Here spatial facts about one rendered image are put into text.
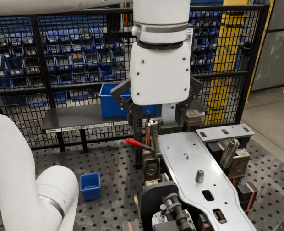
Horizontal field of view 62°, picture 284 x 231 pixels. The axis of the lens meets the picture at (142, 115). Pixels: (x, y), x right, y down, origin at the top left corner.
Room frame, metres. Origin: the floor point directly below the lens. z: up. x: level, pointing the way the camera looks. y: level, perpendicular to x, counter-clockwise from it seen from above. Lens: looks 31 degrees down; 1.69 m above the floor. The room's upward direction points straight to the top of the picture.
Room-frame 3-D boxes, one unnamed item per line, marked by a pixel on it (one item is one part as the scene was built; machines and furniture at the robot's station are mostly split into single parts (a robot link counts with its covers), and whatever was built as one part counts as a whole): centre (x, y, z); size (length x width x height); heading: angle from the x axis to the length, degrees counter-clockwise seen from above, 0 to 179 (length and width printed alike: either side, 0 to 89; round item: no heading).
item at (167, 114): (1.05, -0.16, 1.17); 0.12 x 0.01 x 0.34; 102
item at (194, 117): (1.08, -0.27, 0.88); 0.08 x 0.08 x 0.36; 12
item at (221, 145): (0.90, -0.37, 0.84); 0.11 x 0.10 x 0.28; 102
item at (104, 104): (1.17, 0.07, 1.10); 0.30 x 0.17 x 0.13; 92
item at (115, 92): (0.37, 0.02, 1.52); 0.08 x 0.01 x 0.06; 102
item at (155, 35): (0.38, -0.03, 1.62); 0.09 x 0.08 x 0.03; 102
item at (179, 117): (0.40, -0.09, 1.47); 0.03 x 0.03 x 0.07; 12
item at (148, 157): (0.75, -0.04, 0.88); 0.07 x 0.06 x 0.35; 102
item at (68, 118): (1.17, 0.09, 1.02); 0.90 x 0.22 x 0.03; 102
